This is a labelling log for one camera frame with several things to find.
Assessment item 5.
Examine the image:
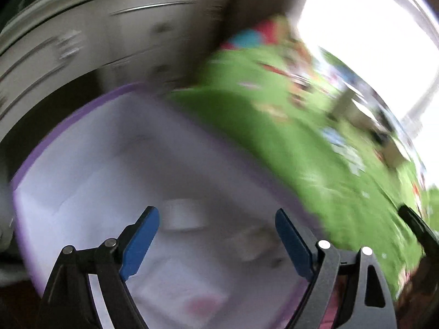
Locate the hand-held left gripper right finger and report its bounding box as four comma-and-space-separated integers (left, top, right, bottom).
274, 208, 398, 329

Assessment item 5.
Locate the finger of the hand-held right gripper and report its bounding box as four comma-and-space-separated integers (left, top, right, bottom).
398, 205, 439, 257

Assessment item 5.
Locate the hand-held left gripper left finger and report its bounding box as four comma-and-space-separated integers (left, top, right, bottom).
36, 206, 160, 329

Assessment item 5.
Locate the purple-rimmed white storage box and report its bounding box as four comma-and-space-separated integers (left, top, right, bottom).
10, 82, 330, 329

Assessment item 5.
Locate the pink cloth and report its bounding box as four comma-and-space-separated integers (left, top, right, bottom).
324, 300, 345, 329

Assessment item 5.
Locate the green printed blanket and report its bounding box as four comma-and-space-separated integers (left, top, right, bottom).
168, 15, 439, 302

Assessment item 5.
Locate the small tan box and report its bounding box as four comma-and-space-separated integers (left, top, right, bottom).
336, 91, 378, 127

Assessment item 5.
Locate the white dresser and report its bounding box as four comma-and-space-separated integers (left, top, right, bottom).
0, 0, 241, 144

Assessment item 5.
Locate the window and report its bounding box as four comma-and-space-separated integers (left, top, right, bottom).
295, 0, 439, 127

